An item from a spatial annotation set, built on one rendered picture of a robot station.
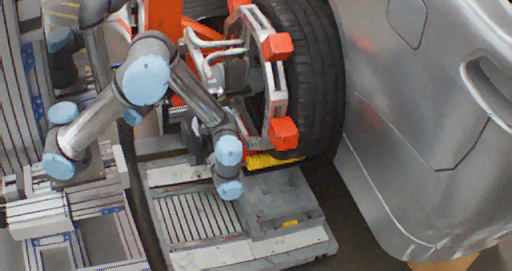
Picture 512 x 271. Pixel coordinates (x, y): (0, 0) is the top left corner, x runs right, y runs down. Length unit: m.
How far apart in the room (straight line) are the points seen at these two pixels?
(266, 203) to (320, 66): 0.85
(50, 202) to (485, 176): 1.38
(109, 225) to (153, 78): 1.18
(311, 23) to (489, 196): 0.91
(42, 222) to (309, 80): 1.05
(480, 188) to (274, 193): 1.35
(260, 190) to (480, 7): 1.59
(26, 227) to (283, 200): 1.28
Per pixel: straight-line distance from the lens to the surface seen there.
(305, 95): 1.61
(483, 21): 1.03
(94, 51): 1.57
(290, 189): 2.33
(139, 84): 1.15
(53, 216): 1.62
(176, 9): 2.12
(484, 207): 1.25
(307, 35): 1.65
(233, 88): 1.61
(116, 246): 2.13
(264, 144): 1.74
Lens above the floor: 1.98
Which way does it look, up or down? 42 degrees down
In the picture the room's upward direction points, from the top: 7 degrees clockwise
